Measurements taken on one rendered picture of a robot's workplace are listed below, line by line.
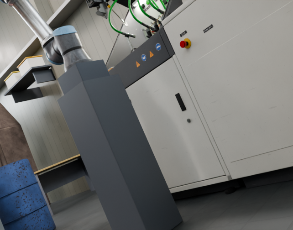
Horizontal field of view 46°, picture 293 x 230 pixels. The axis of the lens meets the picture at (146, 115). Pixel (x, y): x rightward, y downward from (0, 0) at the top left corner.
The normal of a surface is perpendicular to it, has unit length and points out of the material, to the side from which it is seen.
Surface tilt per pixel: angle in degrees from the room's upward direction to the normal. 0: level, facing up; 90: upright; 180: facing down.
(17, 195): 90
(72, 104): 90
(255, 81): 90
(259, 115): 90
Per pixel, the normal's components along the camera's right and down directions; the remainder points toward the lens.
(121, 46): 0.58, -0.31
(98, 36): -0.64, 0.23
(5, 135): 0.79, -0.34
